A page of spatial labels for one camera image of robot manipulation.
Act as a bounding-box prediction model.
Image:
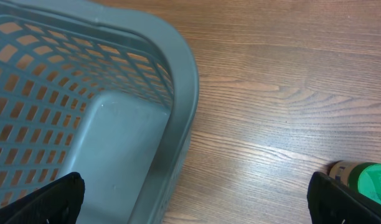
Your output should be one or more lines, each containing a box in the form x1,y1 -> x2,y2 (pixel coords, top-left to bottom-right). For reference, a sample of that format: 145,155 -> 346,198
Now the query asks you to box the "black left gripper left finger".
0,172 -> 85,224

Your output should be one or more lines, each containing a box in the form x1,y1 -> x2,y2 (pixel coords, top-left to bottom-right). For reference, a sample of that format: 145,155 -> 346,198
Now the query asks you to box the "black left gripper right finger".
307,172 -> 381,224

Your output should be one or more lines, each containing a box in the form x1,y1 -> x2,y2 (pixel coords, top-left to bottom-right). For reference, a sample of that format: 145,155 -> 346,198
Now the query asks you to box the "grey plastic basket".
0,1 -> 199,224

